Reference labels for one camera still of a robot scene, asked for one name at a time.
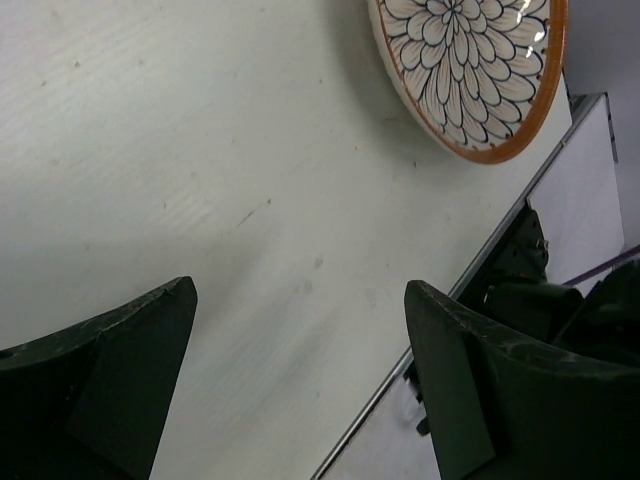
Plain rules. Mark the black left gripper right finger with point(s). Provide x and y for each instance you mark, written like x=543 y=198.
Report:
x=503 y=405

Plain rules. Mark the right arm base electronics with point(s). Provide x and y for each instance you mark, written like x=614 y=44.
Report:
x=595 y=314

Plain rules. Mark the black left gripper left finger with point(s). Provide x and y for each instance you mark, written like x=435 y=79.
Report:
x=90 y=401

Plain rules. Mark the white petal plate orange rim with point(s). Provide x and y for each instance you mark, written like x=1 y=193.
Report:
x=480 y=77

